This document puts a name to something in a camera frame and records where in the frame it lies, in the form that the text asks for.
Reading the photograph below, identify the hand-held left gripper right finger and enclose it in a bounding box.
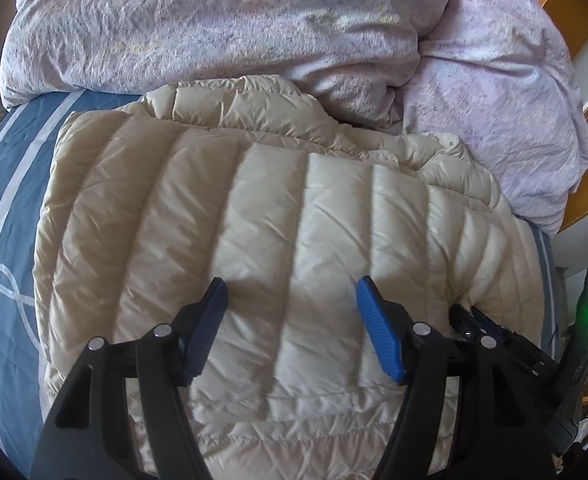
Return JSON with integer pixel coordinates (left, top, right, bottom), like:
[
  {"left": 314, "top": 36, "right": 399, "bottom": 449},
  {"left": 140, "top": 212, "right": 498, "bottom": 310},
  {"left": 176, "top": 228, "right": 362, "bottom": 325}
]
[{"left": 355, "top": 275, "right": 559, "bottom": 480}]

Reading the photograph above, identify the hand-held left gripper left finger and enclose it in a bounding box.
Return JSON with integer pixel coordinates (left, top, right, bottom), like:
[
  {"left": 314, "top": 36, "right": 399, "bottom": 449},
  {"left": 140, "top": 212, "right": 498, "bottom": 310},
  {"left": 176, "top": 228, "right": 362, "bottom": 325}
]
[{"left": 28, "top": 276, "right": 230, "bottom": 480}]

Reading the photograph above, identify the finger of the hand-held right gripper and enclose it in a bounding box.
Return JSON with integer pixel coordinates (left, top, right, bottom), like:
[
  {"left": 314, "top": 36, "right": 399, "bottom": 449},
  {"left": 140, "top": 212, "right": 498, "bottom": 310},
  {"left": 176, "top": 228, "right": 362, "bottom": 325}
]
[
  {"left": 448, "top": 304, "right": 481, "bottom": 342},
  {"left": 473, "top": 308, "right": 559, "bottom": 382}
]

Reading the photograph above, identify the beige down jacket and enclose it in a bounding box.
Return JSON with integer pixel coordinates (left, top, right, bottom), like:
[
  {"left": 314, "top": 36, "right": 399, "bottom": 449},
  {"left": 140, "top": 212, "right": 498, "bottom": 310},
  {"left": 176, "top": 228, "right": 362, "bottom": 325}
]
[{"left": 33, "top": 75, "right": 547, "bottom": 480}]

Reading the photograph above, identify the wooden headboard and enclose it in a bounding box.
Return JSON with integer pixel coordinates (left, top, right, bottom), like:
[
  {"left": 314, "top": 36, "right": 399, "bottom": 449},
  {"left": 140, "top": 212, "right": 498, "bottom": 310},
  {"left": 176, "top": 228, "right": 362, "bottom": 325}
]
[{"left": 536, "top": 0, "right": 588, "bottom": 236}]

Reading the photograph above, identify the lilac pillow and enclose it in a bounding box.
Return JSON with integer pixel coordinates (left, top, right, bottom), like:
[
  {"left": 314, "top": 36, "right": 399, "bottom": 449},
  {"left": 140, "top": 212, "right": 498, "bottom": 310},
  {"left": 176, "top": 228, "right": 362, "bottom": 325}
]
[{"left": 399, "top": 0, "right": 588, "bottom": 238}]

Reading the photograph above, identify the lilac duvet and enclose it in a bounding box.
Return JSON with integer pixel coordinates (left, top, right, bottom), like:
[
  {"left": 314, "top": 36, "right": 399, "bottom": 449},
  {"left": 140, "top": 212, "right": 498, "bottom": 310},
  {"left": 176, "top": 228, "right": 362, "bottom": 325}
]
[{"left": 0, "top": 0, "right": 425, "bottom": 128}]

